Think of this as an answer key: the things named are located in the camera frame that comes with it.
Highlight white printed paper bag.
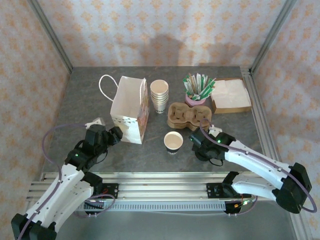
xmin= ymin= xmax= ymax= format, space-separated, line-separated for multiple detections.
xmin=98 ymin=74 xmax=151 ymax=145

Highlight black paper coffee cup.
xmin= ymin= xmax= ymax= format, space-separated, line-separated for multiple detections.
xmin=163 ymin=131 xmax=184 ymax=155

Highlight cardboard cup carrier stack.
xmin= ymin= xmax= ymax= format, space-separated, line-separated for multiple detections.
xmin=166 ymin=104 xmax=213 ymax=131

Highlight pink sachet holder cup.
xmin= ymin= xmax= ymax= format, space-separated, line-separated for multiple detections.
xmin=184 ymin=92 xmax=207 ymax=109

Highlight white paper napkins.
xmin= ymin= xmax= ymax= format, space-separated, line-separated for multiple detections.
xmin=211 ymin=79 xmax=252 ymax=108

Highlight stack of paper cups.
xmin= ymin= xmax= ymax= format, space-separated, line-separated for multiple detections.
xmin=149 ymin=79 xmax=170 ymax=114

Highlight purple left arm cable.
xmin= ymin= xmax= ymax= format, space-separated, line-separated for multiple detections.
xmin=14 ymin=123 xmax=116 ymax=240

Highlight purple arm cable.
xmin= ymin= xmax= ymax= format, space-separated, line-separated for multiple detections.
xmin=14 ymin=123 xmax=116 ymax=240
xmin=199 ymin=118 xmax=316 ymax=218

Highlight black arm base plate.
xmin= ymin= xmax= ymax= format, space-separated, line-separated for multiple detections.
xmin=99 ymin=183 xmax=120 ymax=200
xmin=206 ymin=182 xmax=226 ymax=200

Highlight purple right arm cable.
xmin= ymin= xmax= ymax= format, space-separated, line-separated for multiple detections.
xmin=199 ymin=118 xmax=316 ymax=218

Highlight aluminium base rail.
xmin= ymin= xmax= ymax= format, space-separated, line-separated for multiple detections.
xmin=26 ymin=171 xmax=276 ymax=201

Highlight grey slotted cable duct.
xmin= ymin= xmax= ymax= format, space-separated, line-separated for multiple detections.
xmin=74 ymin=201 xmax=227 ymax=213

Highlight aluminium frame post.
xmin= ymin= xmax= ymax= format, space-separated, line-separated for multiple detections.
xmin=26 ymin=0 xmax=74 ymax=74
xmin=249 ymin=0 xmax=298 ymax=74

